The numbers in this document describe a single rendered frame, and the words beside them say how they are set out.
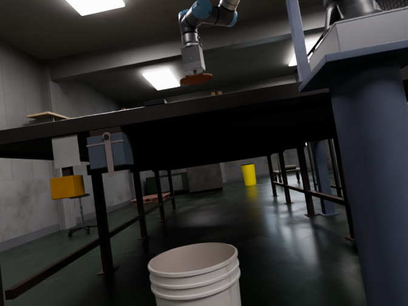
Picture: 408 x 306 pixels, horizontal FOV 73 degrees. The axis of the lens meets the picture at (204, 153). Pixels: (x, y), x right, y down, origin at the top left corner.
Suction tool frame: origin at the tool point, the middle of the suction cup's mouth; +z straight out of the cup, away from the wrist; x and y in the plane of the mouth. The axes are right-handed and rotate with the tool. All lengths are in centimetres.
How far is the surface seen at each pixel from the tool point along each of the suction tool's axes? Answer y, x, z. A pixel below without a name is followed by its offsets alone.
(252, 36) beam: -20, -338, -166
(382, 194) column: -52, 43, 52
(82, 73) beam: 278, -292, -160
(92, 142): 35, 31, 24
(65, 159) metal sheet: 47, 31, 29
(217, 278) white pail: -7, 40, 71
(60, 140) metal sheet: 48, 31, 21
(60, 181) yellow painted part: 48, 34, 37
